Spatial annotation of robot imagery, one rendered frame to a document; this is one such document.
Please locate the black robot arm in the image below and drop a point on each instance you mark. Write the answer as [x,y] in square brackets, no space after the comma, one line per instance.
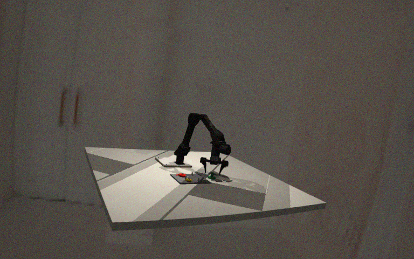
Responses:
[216,135]

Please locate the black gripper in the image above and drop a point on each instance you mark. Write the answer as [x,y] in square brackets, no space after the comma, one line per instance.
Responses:
[223,163]

